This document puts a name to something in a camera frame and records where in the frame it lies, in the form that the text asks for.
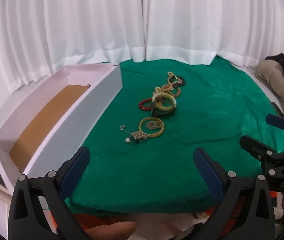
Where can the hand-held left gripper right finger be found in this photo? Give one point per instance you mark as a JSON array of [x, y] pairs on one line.
[[208, 172]]

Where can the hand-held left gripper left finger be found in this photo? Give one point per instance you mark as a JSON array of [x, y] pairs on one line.
[[75, 170]]

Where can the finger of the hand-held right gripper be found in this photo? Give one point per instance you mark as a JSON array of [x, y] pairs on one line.
[[278, 122], [253, 146]]

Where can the white cardboard box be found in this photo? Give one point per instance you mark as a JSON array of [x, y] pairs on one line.
[[69, 132]]

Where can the pale stone bangle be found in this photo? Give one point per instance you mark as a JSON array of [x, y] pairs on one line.
[[167, 95]]

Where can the person's left hand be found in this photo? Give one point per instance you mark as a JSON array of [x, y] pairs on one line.
[[112, 231]]

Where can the green cloth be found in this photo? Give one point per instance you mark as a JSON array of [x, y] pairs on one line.
[[207, 130]]

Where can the beige cloth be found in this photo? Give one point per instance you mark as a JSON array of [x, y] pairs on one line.
[[274, 77]]

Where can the orange cloth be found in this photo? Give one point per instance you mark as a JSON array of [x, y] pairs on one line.
[[84, 220]]

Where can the white pearl earring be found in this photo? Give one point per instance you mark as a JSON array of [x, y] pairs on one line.
[[126, 140]]

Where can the small silver charm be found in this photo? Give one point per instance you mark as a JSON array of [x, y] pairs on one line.
[[122, 127]]

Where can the gold bangle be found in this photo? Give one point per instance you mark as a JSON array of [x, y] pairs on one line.
[[152, 135]]

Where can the silver square brooch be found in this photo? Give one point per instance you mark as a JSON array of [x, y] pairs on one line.
[[138, 136]]

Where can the dark bangle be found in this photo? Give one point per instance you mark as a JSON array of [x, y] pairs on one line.
[[164, 115]]

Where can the white curtain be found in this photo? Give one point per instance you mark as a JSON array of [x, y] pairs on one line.
[[207, 20], [69, 25]]

